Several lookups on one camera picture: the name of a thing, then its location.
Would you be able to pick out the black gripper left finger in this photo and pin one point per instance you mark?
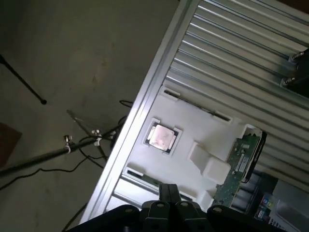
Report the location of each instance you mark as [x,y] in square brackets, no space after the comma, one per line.
[154,217]

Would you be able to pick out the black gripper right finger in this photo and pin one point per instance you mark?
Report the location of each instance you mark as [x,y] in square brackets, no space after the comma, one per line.
[190,217]

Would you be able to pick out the green graphics card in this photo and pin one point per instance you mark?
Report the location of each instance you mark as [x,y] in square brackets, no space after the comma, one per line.
[231,174]

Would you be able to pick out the silver CPU chip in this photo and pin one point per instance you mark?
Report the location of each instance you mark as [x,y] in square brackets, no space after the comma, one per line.
[161,136]

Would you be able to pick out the white parts rack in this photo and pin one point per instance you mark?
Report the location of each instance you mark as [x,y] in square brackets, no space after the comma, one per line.
[207,135]

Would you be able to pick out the black tripod stand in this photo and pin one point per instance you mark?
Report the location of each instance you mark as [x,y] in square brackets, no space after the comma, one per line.
[36,158]

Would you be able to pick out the brown board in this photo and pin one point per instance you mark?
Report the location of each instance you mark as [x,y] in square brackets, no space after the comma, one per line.
[8,142]

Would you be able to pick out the black base with metal plugs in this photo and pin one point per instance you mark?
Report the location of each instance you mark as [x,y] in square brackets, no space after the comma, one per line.
[304,70]

